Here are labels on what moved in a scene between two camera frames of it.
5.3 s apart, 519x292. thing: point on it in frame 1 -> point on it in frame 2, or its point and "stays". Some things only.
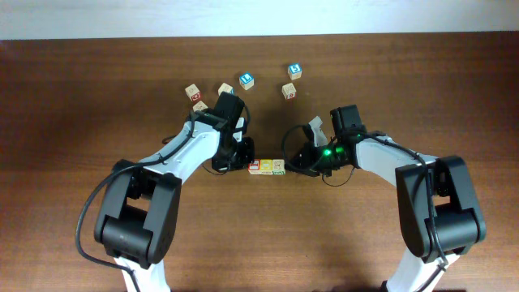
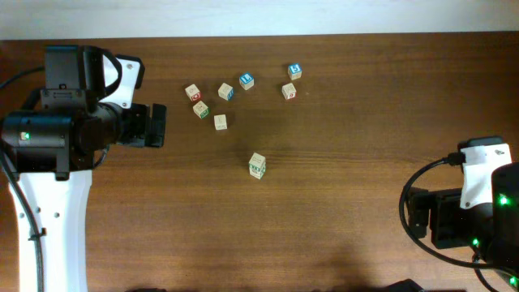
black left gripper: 246,156 -> 138,118
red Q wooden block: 193,92 stays
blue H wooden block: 225,88 stays
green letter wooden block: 199,106 stays
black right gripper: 298,158 -> 418,212
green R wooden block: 278,167 -> 257,165
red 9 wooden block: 289,91 stays
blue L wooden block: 246,80 stays
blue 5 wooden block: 294,70 stays
